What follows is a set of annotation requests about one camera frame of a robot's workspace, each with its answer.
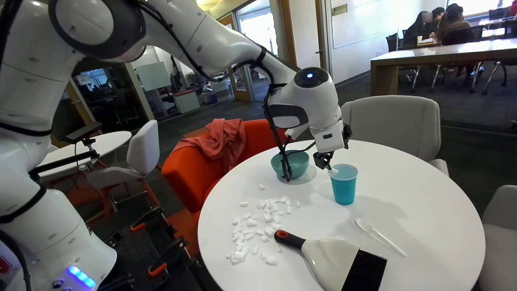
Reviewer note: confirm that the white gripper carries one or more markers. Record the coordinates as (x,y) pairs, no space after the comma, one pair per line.
(328,137)

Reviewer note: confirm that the small white foam piece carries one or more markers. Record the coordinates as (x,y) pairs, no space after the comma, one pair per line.
(261,186)
(333,171)

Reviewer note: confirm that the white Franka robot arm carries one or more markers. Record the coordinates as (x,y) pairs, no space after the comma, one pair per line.
(32,53)

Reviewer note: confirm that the teal plastic cup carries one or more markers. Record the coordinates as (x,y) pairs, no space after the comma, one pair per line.
(344,187)

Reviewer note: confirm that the teal bowl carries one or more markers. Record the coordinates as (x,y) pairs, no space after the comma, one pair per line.
(297,161)

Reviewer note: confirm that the grey upholstered chair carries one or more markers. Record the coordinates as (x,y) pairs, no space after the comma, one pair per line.
(396,126)
(501,242)

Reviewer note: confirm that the clear plastic spoon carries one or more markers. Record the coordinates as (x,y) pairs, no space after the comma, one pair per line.
(379,236)

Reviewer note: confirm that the white dustpan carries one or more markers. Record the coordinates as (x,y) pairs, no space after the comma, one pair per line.
(328,258)

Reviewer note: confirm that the white foam pieces pile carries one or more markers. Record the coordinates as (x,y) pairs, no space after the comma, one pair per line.
(252,231)

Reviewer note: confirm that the flat black phone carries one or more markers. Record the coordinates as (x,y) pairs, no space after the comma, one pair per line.
(365,271)

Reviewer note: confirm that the black mesh office chair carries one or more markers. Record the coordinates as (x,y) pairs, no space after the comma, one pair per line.
(392,42)

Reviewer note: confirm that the orange armchair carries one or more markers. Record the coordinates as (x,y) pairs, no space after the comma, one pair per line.
(187,171)

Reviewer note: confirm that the seated person in black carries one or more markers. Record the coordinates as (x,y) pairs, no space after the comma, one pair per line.
(417,29)

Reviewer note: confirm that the long wooden conference table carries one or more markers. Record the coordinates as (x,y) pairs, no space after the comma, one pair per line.
(446,53)

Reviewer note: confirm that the seated person in grey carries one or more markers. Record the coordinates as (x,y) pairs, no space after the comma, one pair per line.
(436,16)

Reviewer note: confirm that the white shell chair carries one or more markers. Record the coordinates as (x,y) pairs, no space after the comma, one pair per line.
(142,147)

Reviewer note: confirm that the seated person in maroon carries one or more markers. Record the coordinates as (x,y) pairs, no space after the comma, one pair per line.
(457,26)

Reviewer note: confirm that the small white side table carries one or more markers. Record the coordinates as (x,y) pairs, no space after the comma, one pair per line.
(106,142)

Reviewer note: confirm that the dark monitor screen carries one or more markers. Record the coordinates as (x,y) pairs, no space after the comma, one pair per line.
(90,76)

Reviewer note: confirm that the black mounting bar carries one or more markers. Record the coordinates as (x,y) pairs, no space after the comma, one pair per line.
(64,161)

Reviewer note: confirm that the small wall sign plate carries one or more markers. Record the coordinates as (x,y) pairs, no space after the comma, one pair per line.
(339,8)

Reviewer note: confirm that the black camera device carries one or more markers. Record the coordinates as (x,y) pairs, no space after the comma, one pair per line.
(82,132)

